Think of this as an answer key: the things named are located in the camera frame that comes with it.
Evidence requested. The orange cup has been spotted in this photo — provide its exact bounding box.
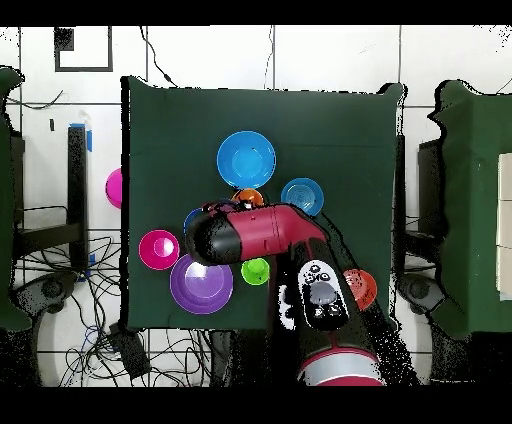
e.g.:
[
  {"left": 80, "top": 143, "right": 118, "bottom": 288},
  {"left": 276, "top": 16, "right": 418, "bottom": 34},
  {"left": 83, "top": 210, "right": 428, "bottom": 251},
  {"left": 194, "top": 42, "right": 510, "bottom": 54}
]
[{"left": 230, "top": 187, "right": 265, "bottom": 209}]

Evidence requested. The large light blue bowl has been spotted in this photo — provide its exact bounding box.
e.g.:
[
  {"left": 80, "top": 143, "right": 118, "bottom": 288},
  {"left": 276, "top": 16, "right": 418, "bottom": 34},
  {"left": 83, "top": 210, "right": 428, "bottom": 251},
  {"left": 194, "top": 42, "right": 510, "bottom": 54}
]
[{"left": 216, "top": 130, "right": 278, "bottom": 190}]

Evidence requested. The white box stack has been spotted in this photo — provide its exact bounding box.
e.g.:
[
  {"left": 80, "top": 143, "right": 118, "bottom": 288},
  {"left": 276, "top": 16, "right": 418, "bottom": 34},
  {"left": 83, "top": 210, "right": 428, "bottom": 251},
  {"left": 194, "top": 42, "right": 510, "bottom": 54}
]
[{"left": 496, "top": 152, "right": 512, "bottom": 302}]

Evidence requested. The small dark blue bowl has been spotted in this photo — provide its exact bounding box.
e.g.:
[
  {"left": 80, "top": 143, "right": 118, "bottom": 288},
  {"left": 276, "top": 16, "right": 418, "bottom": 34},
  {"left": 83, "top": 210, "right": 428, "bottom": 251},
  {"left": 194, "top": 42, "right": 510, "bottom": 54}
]
[{"left": 183, "top": 207, "right": 203, "bottom": 235}]

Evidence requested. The green cup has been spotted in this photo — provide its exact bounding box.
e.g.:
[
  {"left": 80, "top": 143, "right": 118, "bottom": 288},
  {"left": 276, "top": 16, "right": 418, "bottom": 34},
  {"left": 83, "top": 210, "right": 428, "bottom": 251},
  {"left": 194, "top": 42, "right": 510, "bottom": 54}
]
[{"left": 240, "top": 257, "right": 272, "bottom": 287}]

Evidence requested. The small pink bowl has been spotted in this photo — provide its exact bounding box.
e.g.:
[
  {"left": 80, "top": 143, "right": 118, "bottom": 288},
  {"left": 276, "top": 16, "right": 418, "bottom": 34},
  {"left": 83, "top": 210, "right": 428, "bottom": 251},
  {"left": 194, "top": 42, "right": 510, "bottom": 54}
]
[{"left": 138, "top": 228, "right": 181, "bottom": 272}]

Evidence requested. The small light blue bowl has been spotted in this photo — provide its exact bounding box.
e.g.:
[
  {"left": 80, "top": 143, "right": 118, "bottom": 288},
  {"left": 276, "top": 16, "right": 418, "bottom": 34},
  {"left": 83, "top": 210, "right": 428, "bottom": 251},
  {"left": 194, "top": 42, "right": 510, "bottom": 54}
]
[{"left": 280, "top": 177, "right": 325, "bottom": 218}]

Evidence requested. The large purple bowl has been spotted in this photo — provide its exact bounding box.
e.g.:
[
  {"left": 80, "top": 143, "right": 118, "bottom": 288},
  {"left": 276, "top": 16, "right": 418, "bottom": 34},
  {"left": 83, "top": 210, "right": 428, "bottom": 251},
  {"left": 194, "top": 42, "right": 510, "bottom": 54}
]
[{"left": 168, "top": 253, "right": 234, "bottom": 316}]

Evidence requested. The dark green table cloth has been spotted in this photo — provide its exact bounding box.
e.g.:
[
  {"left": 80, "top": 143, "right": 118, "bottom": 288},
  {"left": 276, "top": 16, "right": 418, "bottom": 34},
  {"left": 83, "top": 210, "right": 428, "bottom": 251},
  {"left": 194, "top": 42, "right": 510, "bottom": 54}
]
[{"left": 120, "top": 75, "right": 405, "bottom": 335}]

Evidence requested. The magenta bowl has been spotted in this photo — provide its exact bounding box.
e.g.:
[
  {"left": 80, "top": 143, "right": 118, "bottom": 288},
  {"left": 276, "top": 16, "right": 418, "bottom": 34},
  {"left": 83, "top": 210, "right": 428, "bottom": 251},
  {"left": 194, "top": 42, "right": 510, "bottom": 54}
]
[{"left": 104, "top": 167, "right": 123, "bottom": 210}]

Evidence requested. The black metal stand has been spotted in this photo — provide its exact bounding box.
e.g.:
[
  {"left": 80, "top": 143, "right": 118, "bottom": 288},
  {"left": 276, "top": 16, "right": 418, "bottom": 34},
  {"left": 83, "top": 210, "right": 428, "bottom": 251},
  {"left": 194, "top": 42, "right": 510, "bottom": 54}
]
[{"left": 11, "top": 124, "right": 90, "bottom": 277}]

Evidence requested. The orange bowl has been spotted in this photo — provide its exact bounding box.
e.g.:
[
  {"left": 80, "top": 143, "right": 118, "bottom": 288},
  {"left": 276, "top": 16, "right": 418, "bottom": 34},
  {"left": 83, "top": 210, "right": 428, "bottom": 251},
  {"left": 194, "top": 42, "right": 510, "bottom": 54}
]
[{"left": 342, "top": 268, "right": 378, "bottom": 312}]

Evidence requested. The black power strip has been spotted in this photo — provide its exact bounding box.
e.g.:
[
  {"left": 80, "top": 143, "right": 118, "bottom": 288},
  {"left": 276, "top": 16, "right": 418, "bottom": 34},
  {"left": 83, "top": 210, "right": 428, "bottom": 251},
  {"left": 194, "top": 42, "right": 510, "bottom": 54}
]
[{"left": 109, "top": 323, "right": 152, "bottom": 379}]

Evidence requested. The neighbouring green table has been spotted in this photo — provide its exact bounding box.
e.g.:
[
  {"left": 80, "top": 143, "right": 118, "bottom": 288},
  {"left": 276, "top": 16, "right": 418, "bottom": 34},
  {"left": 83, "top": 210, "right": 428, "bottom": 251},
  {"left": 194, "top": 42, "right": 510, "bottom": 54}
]
[
  {"left": 427, "top": 79, "right": 512, "bottom": 339},
  {"left": 0, "top": 66, "right": 33, "bottom": 333}
]

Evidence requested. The floor cable tangle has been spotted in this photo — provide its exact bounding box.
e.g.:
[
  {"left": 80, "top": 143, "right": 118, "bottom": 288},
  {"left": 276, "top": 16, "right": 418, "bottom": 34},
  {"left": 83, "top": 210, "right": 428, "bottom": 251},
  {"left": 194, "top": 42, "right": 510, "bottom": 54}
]
[{"left": 59, "top": 235, "right": 211, "bottom": 387}]

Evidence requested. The black cable with plug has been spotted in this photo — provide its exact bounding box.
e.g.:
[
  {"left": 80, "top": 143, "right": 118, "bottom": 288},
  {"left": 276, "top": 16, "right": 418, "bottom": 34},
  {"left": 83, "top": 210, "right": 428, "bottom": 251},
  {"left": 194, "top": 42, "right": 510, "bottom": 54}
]
[{"left": 139, "top": 26, "right": 178, "bottom": 88}]

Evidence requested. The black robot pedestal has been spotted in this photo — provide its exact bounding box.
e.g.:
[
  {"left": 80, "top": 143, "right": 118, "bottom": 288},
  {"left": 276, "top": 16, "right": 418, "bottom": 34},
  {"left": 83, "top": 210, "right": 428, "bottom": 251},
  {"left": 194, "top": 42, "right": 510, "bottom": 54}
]
[{"left": 207, "top": 329, "right": 273, "bottom": 387}]

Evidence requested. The black square frame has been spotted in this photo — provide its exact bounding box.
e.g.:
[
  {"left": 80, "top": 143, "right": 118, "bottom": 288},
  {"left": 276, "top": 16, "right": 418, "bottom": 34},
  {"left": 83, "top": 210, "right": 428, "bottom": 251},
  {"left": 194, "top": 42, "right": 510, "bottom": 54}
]
[{"left": 54, "top": 26, "right": 114, "bottom": 73}]

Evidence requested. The black pedestal leg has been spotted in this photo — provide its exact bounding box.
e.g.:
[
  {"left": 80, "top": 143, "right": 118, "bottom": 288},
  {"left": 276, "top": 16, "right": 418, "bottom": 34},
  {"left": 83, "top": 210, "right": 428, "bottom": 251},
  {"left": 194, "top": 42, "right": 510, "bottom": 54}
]
[
  {"left": 11, "top": 271, "right": 78, "bottom": 317},
  {"left": 399, "top": 271, "right": 446, "bottom": 317}
]

